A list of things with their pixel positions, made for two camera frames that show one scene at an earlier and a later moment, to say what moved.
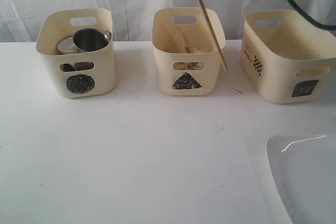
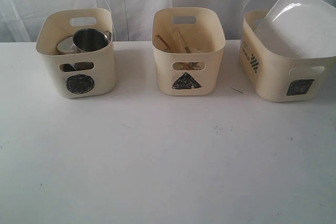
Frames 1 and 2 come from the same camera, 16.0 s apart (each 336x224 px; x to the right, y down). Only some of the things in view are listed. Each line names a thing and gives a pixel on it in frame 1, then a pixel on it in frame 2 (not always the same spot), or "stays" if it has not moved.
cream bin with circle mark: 81,74 stays
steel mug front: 88,39 stays
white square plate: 303,168 to 300,24
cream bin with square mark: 290,57 stays
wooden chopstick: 211,27 to 170,51
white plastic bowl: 66,46 stays
